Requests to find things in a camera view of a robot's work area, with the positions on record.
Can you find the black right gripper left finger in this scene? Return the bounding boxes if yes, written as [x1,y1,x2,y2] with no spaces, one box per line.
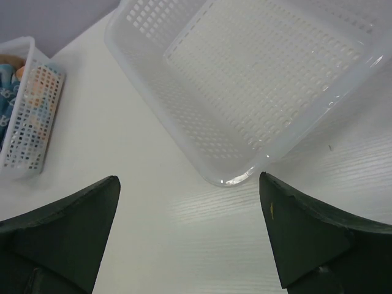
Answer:
[1,176,121,293]

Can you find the white basket holding towels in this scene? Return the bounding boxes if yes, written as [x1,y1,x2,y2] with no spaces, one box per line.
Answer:
[1,37,66,180]

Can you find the orange peach patterned towel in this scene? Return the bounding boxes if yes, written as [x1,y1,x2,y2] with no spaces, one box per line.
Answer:
[1,54,26,81]

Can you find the blue polka dot towel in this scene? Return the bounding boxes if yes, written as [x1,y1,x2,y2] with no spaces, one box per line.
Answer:
[0,64,20,148]

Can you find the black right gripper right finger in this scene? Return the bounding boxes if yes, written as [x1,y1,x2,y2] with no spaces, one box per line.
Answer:
[259,172,391,293]

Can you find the empty white plastic basket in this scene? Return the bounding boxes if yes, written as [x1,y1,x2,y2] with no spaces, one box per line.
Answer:
[104,1,391,187]

